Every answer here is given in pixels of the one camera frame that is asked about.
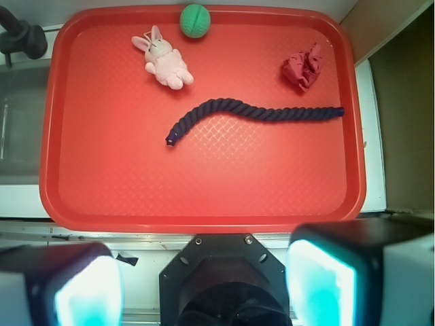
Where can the black faucet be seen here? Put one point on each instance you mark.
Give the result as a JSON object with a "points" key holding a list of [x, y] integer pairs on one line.
{"points": [[20, 36]]}

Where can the green textured ball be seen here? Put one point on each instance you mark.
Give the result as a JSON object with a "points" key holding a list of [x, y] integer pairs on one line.
{"points": [[195, 21]]}

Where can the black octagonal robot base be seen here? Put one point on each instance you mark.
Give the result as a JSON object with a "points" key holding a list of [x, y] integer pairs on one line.
{"points": [[224, 279]]}

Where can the pink plush bunny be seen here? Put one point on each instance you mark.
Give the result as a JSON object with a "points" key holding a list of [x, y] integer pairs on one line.
{"points": [[162, 60]]}

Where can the red plastic tray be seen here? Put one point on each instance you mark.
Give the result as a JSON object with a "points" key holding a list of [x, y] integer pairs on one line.
{"points": [[241, 150]]}

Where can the steel sink basin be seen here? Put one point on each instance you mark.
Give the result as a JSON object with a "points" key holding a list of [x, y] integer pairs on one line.
{"points": [[23, 101]]}

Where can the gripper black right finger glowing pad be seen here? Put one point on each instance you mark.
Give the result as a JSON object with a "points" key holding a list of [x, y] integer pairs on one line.
{"points": [[372, 271]]}

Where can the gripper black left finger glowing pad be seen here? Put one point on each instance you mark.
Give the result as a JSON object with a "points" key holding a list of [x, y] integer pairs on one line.
{"points": [[69, 284]]}

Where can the crumpled red cloth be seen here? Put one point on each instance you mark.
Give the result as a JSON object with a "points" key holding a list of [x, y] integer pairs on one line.
{"points": [[303, 68]]}

